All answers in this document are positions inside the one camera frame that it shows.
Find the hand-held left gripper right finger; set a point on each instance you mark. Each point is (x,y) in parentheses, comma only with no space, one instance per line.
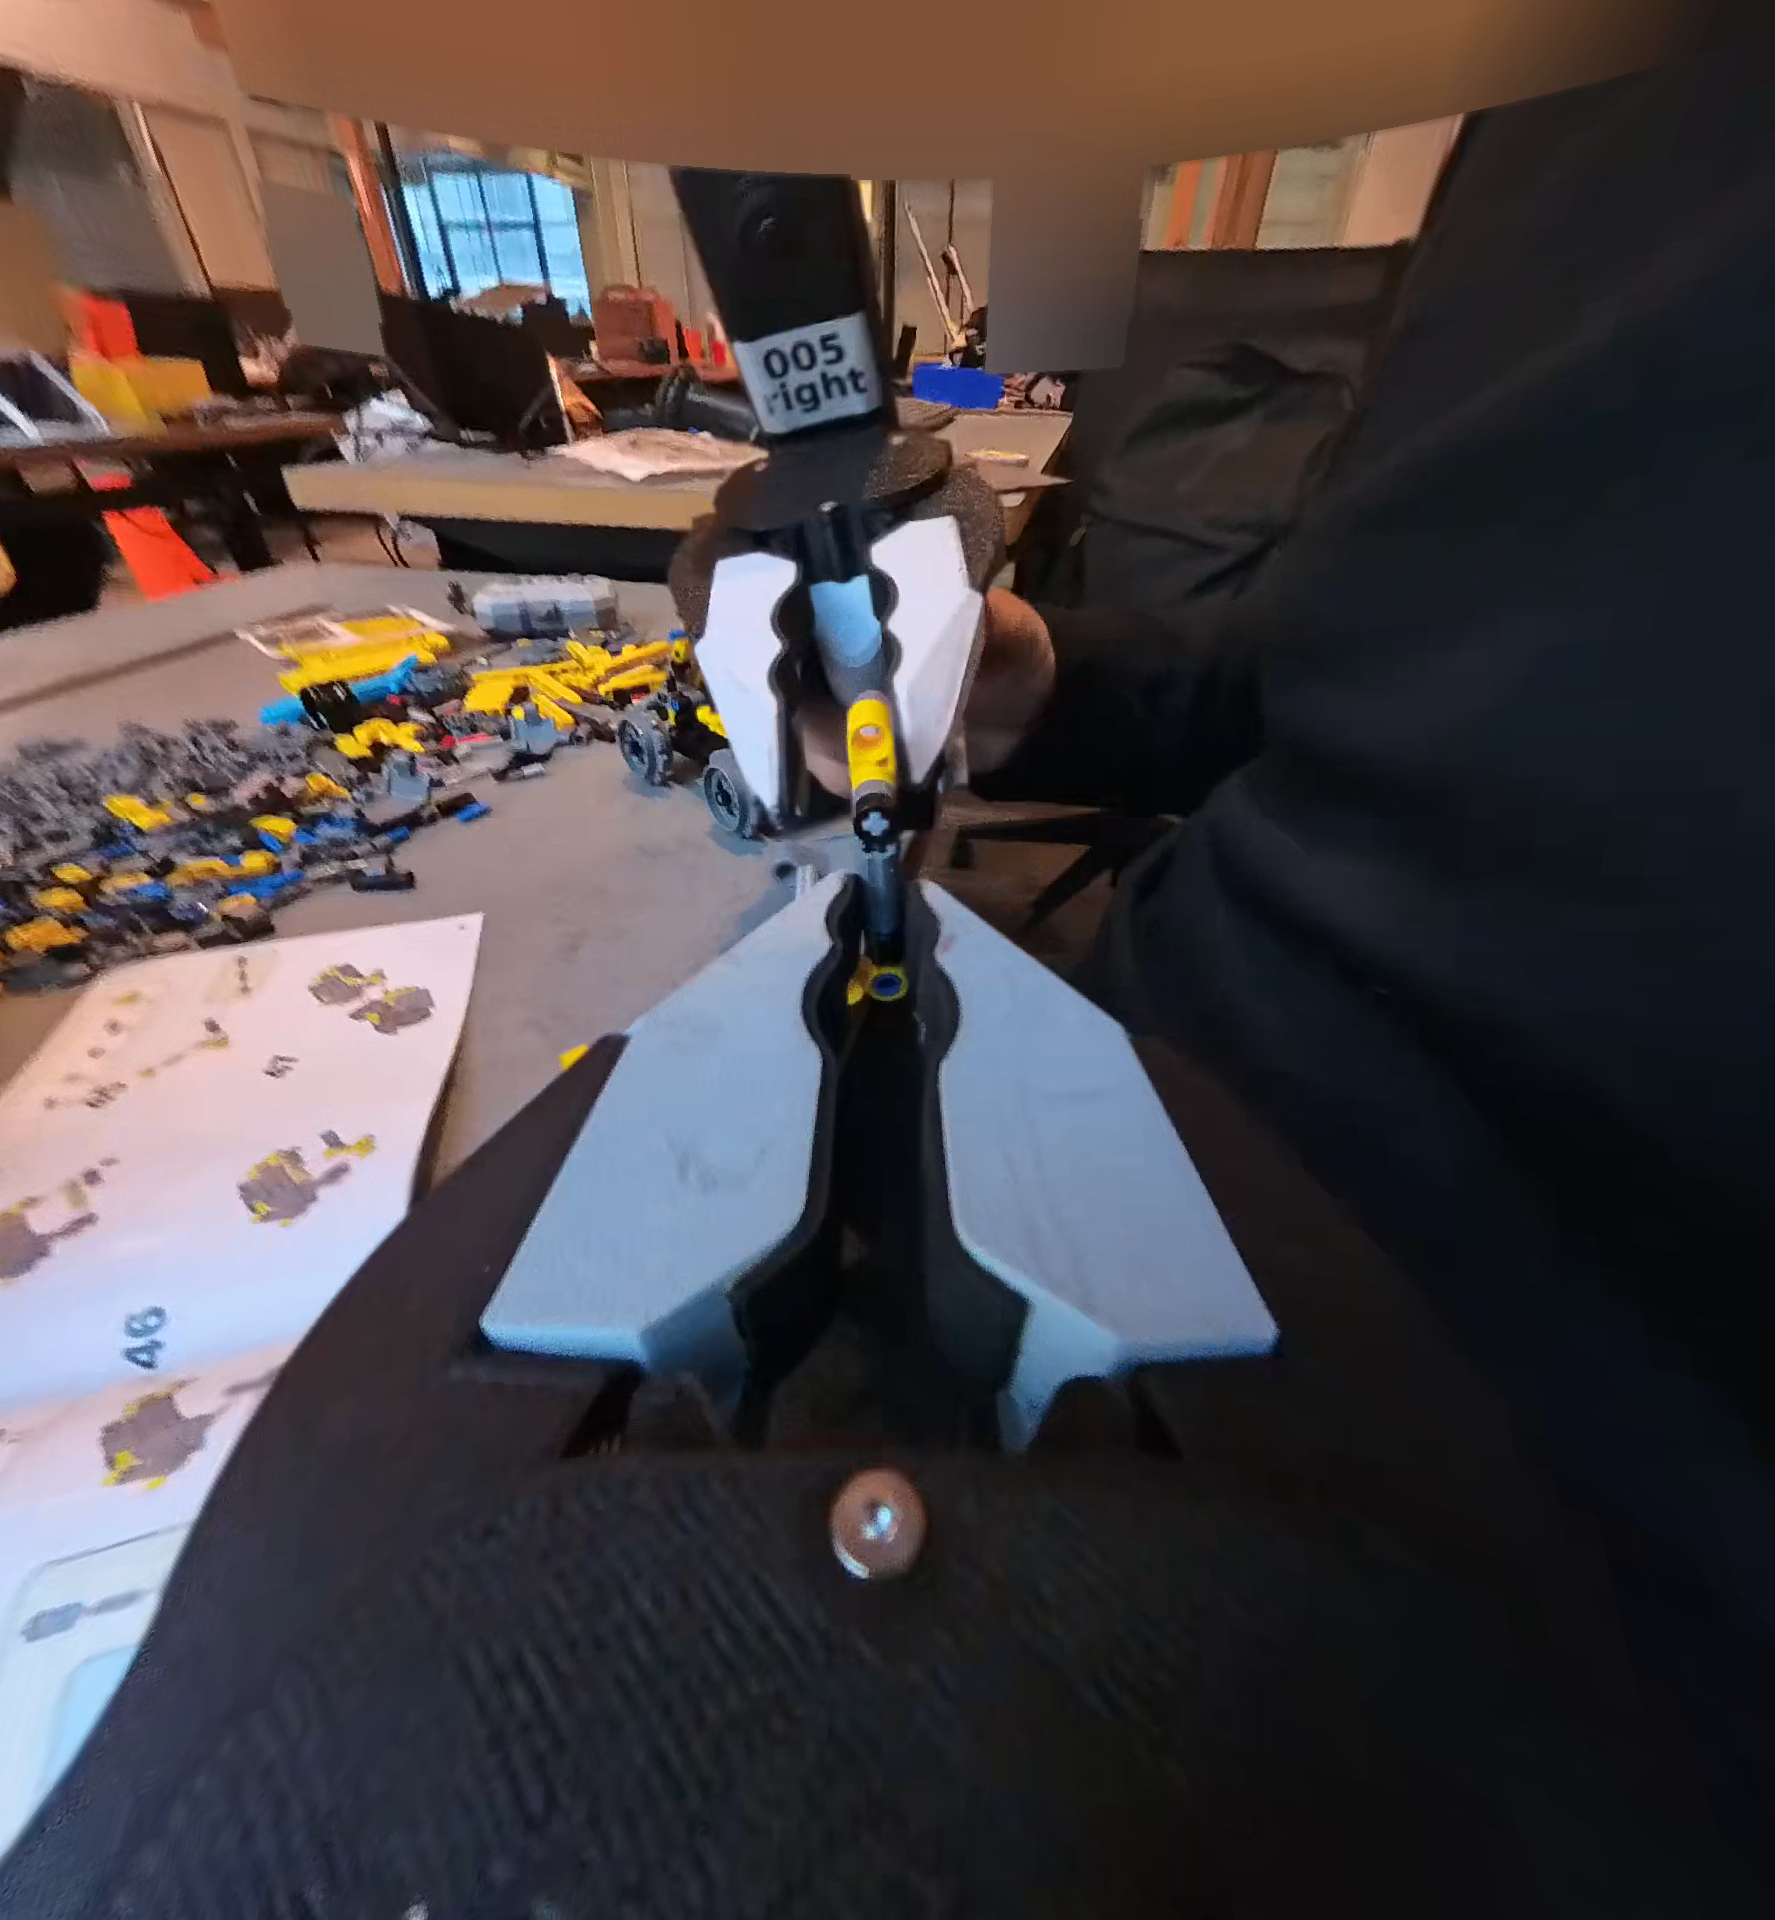
(1096,1186)

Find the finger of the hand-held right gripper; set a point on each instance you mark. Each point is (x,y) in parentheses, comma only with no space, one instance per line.
(934,631)
(736,662)

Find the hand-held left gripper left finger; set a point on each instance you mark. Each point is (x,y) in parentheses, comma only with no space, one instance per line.
(677,1169)

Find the yellow grey brick assembly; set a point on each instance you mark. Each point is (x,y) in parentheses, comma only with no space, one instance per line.
(872,743)

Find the person's right forearm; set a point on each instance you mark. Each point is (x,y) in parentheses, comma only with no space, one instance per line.
(1157,706)

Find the person's right hand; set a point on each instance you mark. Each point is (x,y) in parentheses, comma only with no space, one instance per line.
(1019,674)

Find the yellow wheeled chassis assembly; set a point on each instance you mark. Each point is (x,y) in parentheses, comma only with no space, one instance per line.
(677,750)

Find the grey battery box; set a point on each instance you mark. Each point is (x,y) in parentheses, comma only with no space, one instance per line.
(543,604)

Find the white paper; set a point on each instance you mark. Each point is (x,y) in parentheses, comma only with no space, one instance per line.
(660,455)

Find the grey table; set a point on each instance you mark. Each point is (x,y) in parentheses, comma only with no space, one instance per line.
(495,488)

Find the window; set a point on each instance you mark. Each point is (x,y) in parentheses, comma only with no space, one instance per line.
(495,226)

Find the black office chair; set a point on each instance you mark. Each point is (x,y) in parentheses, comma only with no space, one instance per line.
(1232,421)

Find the clear bag of yellow parts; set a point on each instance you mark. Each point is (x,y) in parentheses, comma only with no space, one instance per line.
(333,631)

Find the person's black clothing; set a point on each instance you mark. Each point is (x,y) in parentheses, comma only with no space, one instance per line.
(1578,1050)

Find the open instruction booklet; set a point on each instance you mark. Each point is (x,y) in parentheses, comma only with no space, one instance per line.
(153,1276)

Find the orange cone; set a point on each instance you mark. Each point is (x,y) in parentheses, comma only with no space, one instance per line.
(153,552)

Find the pile of loose bricks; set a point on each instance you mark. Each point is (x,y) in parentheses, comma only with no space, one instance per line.
(153,856)

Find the dark wooden table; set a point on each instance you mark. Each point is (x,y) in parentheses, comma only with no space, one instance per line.
(153,435)

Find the yellow bin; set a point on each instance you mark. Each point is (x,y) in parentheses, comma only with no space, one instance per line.
(137,386)

